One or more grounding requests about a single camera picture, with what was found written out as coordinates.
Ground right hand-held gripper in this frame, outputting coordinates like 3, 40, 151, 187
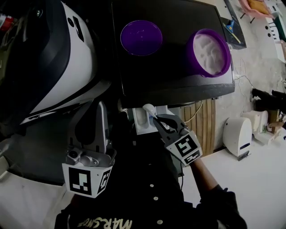
153, 113, 203, 167

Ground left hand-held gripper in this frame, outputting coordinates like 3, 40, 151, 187
62, 100, 117, 199

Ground white plastic scoop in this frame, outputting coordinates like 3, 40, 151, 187
142, 103, 158, 119

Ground white detergent drawer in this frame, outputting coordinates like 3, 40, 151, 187
132, 106, 171, 135

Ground white detergent powder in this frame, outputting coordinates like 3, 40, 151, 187
193, 33, 225, 73

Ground person's right forearm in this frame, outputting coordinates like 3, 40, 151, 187
189, 156, 224, 202

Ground black washing machine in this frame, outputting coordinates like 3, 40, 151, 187
111, 0, 236, 107

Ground wooden slatted panel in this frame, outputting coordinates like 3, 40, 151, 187
180, 98, 217, 156

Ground white and black appliance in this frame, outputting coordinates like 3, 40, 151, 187
0, 0, 112, 135

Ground person's black shirt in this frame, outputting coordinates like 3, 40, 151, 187
54, 116, 248, 229

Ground white rounded appliance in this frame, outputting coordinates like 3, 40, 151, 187
223, 117, 253, 161

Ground purple round container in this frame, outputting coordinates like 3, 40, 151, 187
185, 28, 232, 78

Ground white toilet-shaped object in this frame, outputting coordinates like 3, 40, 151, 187
241, 110, 269, 140

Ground purple round lid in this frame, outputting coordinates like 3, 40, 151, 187
120, 20, 163, 56

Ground black bag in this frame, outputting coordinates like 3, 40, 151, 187
252, 88, 286, 110

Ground black shelf board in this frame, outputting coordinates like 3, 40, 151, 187
221, 0, 247, 49

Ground blue and yellow tool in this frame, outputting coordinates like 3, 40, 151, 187
225, 19, 242, 44

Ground red object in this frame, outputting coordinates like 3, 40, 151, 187
0, 13, 15, 32

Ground white cabinet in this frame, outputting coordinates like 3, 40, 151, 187
265, 4, 286, 64

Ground orange and pink cushions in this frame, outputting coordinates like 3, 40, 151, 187
238, 0, 274, 19

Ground white cable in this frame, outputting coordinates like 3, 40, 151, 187
184, 58, 269, 123

